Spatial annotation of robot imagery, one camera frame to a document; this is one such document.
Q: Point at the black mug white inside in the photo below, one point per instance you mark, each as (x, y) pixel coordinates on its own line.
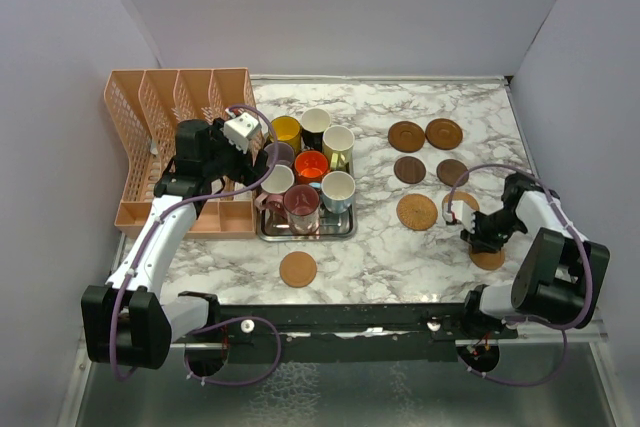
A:
(314, 122)

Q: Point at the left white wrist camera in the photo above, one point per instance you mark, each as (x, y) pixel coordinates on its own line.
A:
(241, 130)

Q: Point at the dark walnut front coaster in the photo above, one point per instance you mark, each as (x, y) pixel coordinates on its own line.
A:
(450, 170)

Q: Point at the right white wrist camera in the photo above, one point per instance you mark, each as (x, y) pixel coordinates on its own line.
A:
(459, 212)

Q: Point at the brown ringed wooden coaster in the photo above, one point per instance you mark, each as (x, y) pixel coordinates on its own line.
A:
(406, 136)

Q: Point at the white mug pink handle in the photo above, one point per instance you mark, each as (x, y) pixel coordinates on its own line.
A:
(274, 188)

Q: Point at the light blue mug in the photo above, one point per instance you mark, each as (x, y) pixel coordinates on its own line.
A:
(338, 191)

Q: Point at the dark walnut coaster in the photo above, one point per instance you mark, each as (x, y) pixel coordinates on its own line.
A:
(409, 170)
(450, 170)

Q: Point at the dusty pink mug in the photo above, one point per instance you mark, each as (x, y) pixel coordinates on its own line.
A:
(301, 205)

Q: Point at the stainless steel tray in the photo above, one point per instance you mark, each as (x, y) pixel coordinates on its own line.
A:
(274, 227)

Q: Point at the black front mounting rail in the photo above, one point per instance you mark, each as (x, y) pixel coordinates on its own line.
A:
(339, 333)

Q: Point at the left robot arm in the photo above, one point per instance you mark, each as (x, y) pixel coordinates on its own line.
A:
(125, 324)

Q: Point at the light wood round coaster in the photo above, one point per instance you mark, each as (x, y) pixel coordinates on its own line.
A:
(298, 269)

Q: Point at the pale yellow mug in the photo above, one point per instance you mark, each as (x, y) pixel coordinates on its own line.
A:
(338, 142)

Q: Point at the peach plastic file organizer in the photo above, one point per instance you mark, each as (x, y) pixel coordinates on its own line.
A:
(146, 106)

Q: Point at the woven rattan coaster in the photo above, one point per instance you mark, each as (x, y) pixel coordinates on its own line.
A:
(417, 212)
(461, 196)

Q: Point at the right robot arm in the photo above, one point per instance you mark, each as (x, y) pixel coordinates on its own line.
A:
(560, 278)

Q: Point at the lilac mug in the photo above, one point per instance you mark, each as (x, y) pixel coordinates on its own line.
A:
(280, 153)

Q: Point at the light wood grooved coaster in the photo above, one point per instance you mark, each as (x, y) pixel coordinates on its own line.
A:
(487, 261)

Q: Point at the orange mug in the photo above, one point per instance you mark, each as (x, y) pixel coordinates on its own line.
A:
(310, 166)

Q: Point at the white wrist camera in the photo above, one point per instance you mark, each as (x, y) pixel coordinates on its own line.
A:
(241, 130)
(459, 212)

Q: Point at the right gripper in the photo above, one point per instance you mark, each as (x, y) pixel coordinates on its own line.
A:
(477, 241)

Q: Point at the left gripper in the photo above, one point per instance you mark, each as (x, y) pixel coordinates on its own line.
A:
(244, 173)

